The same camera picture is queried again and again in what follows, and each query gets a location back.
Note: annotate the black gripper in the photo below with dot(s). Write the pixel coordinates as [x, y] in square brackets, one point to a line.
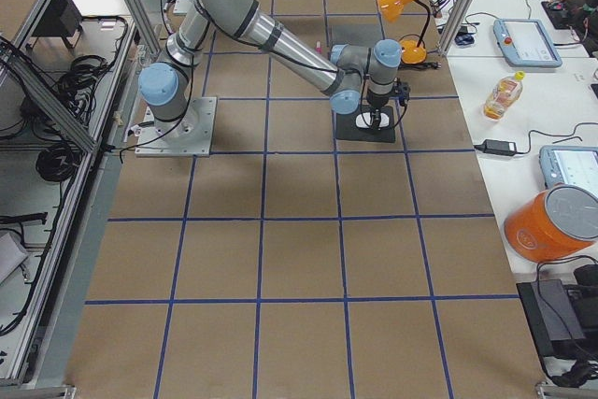
[375, 101]

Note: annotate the white computer mouse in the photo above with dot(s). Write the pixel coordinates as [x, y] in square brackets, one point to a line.
[362, 120]

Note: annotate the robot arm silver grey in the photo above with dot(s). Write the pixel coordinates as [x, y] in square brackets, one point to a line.
[359, 81]

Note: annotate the black mousepad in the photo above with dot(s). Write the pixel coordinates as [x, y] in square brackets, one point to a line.
[345, 128]

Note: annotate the silver laptop notebook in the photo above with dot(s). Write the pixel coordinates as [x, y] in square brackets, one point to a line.
[356, 34]

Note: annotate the orange desk lamp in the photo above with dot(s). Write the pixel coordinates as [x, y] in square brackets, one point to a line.
[414, 50]

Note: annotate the black power adapter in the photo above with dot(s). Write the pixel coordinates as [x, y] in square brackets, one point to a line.
[499, 147]

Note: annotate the yellow oil bottle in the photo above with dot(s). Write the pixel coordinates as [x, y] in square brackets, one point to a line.
[504, 94]

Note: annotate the blue teach pendant far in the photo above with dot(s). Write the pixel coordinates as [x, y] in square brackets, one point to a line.
[526, 43]

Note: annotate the blue teach pendant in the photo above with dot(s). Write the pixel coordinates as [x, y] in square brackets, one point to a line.
[526, 43]
[570, 165]

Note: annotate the blue teach pendant near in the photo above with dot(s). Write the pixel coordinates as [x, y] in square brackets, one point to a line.
[570, 165]

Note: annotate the orange cylindrical container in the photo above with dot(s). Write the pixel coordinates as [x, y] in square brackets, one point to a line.
[556, 223]

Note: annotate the black box under desk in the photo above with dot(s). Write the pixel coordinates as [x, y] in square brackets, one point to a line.
[552, 320]

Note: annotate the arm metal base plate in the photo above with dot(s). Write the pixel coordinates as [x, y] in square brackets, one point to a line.
[192, 137]

